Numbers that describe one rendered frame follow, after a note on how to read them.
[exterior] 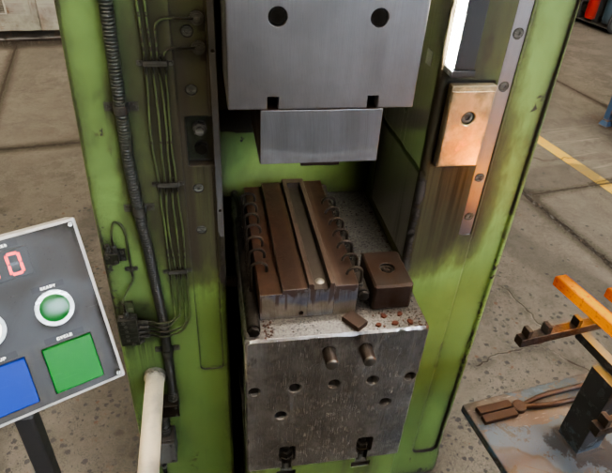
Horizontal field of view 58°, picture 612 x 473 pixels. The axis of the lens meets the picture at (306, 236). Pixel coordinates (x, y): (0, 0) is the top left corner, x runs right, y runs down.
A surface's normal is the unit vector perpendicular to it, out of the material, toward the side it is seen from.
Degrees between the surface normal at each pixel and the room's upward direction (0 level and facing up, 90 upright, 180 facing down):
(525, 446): 0
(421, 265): 90
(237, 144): 90
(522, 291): 0
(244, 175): 90
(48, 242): 60
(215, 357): 90
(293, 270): 0
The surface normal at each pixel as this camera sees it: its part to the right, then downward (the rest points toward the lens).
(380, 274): 0.05, -0.81
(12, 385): 0.51, 0.03
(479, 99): 0.17, 0.58
